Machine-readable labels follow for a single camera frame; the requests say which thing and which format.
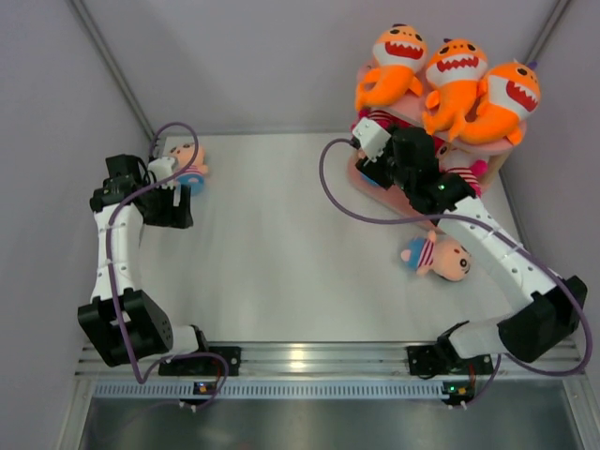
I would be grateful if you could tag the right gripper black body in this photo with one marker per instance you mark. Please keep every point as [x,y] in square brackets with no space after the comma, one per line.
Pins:
[383,171]

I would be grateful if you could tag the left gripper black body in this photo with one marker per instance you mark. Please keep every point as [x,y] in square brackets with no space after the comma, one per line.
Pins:
[161,211]

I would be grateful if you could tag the panda plush yellow glasses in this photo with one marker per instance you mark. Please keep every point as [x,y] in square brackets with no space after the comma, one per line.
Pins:
[468,166]

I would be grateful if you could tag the boy doll plush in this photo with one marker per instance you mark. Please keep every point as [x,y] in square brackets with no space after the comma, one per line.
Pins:
[439,254]
[195,174]
[369,181]

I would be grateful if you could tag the orange shark plush back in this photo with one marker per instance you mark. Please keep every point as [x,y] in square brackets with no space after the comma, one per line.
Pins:
[399,54]

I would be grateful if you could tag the orange shark plush purple fin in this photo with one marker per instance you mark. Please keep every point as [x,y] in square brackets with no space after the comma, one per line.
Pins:
[509,93]

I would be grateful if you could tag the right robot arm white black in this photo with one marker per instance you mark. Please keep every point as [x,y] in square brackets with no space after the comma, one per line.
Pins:
[544,307]

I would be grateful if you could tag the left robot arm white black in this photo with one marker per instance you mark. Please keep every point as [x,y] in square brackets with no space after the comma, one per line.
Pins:
[121,320]

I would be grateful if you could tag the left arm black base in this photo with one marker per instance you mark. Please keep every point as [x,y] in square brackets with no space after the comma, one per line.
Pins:
[210,366]

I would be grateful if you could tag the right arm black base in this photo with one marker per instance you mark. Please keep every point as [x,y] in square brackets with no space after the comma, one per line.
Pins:
[426,364]

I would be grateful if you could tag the pink panda plush on shelf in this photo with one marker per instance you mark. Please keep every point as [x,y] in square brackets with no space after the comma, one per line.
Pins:
[383,118]

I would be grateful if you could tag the boy doll plush on shelf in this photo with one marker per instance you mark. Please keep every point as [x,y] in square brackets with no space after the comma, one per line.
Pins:
[369,181]

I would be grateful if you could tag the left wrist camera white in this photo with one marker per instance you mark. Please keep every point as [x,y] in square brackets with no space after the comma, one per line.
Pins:
[161,168]

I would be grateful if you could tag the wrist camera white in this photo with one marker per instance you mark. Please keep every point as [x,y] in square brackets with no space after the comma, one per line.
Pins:
[372,138]
[161,168]

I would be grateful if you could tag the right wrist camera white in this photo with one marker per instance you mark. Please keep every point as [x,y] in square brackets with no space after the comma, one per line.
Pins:
[372,138]

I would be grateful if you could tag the aluminium frame post left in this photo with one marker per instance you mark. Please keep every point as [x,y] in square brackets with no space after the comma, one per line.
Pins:
[90,27]

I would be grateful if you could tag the aluminium frame post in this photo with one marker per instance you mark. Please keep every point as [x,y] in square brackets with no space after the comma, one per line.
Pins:
[90,27]
[547,30]

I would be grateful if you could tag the aluminium frame post right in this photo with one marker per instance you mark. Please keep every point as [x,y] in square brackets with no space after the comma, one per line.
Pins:
[547,30]

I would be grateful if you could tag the white slotted cable duct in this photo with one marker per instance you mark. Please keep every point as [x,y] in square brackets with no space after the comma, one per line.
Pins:
[261,389]

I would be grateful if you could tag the aluminium rail front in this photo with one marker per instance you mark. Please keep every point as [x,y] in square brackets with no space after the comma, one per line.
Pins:
[370,359]

